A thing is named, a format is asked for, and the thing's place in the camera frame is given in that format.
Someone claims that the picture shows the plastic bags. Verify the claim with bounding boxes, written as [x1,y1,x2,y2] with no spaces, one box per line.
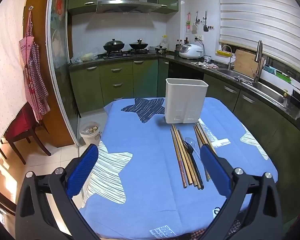
[71,52,99,63]

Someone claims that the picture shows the row of wooden chopsticks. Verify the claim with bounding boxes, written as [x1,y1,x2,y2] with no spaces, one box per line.
[170,121,218,190]

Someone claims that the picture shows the white plastic utensil holder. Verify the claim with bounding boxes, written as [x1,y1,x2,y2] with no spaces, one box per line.
[165,78,208,124]

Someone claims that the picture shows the hanging black spatula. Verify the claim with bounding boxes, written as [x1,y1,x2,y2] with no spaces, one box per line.
[203,11,210,32]

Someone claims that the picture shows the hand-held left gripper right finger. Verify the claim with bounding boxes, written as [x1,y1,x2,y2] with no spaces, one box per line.
[197,144,284,240]

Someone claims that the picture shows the black spoon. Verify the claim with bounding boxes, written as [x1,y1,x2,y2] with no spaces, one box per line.
[184,141,204,190]

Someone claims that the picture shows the steel kitchen sink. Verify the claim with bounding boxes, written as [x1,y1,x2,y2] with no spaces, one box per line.
[221,69,288,108]

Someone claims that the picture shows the steel kitchen faucet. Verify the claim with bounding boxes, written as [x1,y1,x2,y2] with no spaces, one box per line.
[251,40,265,83]

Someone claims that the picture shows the wooden cutting board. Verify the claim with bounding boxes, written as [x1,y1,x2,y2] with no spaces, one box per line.
[233,49,265,77]

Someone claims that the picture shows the white rice cooker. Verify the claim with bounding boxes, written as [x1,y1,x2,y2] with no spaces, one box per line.
[179,44,205,59]

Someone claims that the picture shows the green plastic basin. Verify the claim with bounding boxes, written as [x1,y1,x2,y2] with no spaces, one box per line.
[275,71,292,83]

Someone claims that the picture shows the dark wooden chair red cushion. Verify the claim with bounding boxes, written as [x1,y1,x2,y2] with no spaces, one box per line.
[0,102,52,165]

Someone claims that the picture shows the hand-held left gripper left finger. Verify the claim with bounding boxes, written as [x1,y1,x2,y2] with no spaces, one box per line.
[15,144,100,240]

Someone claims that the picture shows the dark sauce bottles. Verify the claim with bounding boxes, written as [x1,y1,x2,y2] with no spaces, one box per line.
[175,37,189,52]

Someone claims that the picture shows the blue star-print tablecloth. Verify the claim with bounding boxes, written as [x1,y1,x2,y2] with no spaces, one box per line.
[80,97,278,240]

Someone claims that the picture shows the black gas stove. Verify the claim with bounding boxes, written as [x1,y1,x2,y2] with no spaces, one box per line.
[102,49,150,60]

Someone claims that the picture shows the hanging white kitchen tool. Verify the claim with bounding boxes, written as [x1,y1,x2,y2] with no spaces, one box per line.
[192,12,200,34]

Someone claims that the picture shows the white window blind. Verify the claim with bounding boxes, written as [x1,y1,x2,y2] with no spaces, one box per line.
[217,0,300,67]

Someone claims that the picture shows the black wok with lid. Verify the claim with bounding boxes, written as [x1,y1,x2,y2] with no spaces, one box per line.
[129,38,149,50]
[103,39,125,52]

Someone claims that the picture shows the clear plastic spoon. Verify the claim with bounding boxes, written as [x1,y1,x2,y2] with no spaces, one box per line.
[184,136,207,173]

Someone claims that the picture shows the white trash bin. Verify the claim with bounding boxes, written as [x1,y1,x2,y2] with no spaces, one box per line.
[79,121,102,147]

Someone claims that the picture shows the red checked apron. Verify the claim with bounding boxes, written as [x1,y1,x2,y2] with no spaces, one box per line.
[18,11,51,123]

